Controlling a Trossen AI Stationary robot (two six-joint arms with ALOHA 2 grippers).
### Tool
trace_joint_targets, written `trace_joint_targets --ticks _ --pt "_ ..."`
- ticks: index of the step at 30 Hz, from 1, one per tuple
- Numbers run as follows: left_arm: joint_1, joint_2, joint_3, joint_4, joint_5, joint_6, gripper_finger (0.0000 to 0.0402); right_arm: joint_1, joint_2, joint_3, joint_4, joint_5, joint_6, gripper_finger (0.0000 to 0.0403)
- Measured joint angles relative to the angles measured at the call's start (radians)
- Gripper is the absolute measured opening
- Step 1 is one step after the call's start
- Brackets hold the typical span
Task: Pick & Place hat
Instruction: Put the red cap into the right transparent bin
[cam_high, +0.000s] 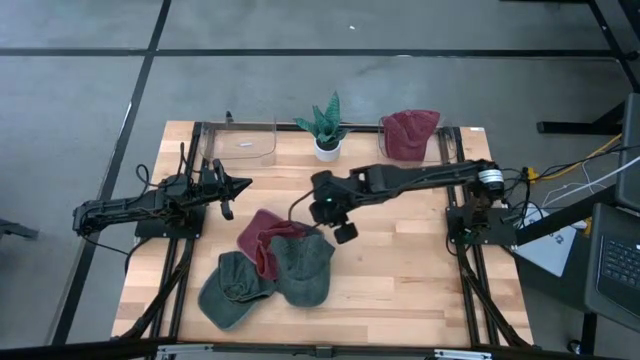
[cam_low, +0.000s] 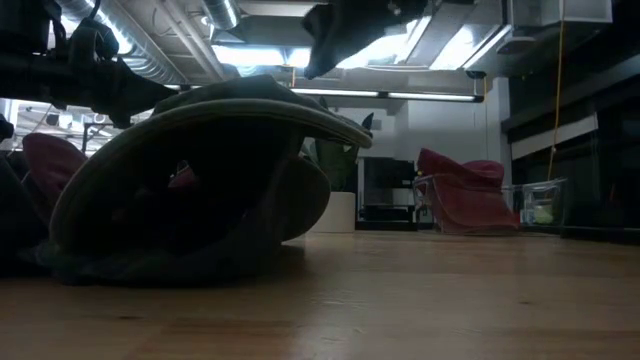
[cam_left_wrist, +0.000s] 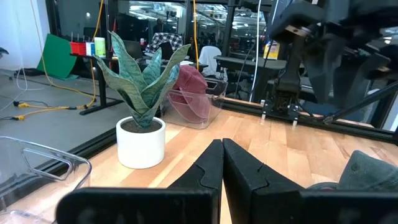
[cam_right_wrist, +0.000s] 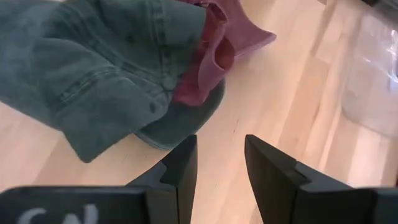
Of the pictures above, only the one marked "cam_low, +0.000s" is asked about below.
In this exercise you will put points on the black cabinet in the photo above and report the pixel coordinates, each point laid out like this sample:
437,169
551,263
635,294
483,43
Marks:
385,175

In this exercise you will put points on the dark green baseball cap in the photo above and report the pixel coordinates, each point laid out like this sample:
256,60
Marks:
20,215
330,45
225,115

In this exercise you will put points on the silver ventilation duct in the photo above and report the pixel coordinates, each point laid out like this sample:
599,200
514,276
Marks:
222,12
150,50

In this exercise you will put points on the clear plastic bin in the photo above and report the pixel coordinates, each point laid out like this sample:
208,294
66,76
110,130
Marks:
545,200

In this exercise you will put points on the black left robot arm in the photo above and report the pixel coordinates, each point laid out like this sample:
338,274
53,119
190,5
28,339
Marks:
30,75

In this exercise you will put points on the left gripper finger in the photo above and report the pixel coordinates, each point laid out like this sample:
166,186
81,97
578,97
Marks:
137,92

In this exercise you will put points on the maroon baseball cap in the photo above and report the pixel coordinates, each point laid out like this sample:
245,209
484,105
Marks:
465,210
52,160

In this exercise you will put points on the black aluminium table frame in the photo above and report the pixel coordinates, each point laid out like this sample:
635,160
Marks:
600,235

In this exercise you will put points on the long linear ceiling lamp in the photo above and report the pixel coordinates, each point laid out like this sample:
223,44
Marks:
350,93

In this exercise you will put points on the snake plant in white pot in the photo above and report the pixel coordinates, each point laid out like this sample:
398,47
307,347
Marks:
337,215

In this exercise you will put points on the bright ceiling light panel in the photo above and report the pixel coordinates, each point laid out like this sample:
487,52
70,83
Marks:
465,47
250,55

